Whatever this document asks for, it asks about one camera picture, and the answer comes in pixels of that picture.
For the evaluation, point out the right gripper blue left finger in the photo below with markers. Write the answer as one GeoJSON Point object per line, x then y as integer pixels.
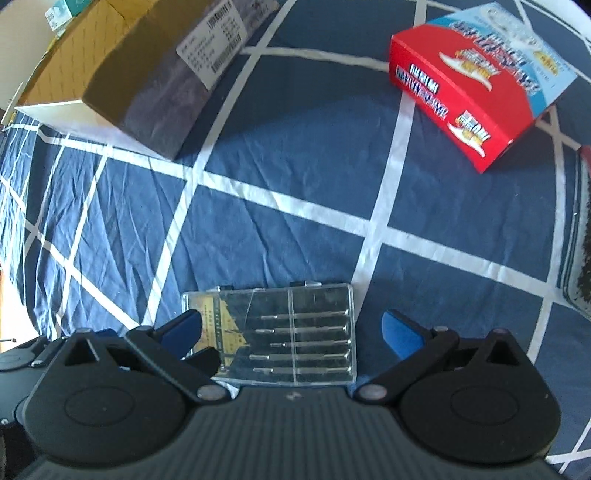
{"type": "Point", "coordinates": [179, 335]}

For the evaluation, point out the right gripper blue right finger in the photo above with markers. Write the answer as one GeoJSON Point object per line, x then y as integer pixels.
{"type": "Point", "coordinates": [403, 336]}

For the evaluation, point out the clear screwdriver set case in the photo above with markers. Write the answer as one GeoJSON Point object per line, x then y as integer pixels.
{"type": "Point", "coordinates": [302, 335]}

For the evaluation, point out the blue white checked bedsheet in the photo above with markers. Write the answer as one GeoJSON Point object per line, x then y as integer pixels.
{"type": "Point", "coordinates": [308, 164]}

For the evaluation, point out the open cardboard shoe box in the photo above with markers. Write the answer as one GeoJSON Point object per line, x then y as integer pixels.
{"type": "Point", "coordinates": [136, 74]}

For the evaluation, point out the red and blue carton box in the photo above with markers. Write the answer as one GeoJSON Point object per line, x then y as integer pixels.
{"type": "Point", "coordinates": [481, 75]}

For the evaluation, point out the teal and white small box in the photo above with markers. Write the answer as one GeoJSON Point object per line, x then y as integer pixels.
{"type": "Point", "coordinates": [63, 11]}

